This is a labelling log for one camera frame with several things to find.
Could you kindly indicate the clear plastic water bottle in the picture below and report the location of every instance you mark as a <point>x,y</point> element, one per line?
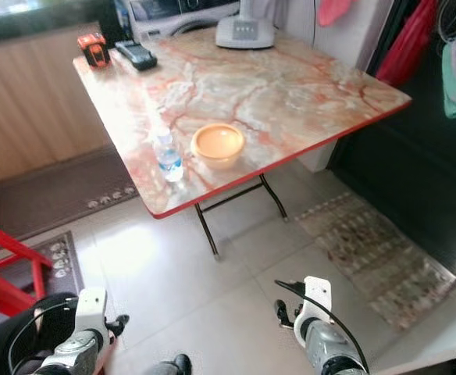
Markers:
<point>170,162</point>

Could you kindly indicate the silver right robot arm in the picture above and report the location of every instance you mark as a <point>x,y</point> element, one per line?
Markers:
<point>329,348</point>

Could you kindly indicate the small brown printed mat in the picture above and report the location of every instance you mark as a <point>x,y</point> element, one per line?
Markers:
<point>64,266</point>

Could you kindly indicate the beige patterned rug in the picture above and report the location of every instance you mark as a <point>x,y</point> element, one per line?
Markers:
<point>376,258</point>

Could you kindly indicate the brown door mat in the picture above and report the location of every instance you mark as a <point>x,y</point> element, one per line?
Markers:
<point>56,195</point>

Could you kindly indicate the orange plastic bowl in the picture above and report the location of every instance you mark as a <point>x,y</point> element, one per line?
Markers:
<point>217,144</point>

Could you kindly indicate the large black cabinet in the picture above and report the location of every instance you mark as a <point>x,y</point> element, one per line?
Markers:
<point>415,172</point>

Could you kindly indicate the marble-top folding table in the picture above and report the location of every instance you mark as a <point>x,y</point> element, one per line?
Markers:
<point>267,82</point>

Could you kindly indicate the wooden cabinet with dark counter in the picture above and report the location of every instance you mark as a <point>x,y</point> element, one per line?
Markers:
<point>25,109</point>

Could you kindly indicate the black handheld device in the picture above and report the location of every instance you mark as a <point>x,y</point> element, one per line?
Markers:
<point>136,55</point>

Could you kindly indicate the orange black tape measure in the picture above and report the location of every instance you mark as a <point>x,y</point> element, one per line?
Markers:
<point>94,51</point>

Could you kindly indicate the white fan base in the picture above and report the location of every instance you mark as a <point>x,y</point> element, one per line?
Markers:
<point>245,31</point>

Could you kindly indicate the red hanging cloth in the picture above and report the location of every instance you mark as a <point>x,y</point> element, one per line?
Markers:
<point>411,43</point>

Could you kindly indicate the pink hanging item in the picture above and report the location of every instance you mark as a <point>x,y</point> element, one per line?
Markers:
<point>333,11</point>

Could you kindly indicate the white washing machine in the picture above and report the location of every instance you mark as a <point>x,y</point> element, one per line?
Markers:
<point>177,16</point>

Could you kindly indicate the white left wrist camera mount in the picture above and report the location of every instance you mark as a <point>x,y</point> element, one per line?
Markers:
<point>91,308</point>

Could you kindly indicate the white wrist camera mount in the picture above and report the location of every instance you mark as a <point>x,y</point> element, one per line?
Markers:
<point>91,308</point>
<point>318,293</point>

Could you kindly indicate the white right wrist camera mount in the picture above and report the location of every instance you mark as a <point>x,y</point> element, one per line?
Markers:
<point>318,293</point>

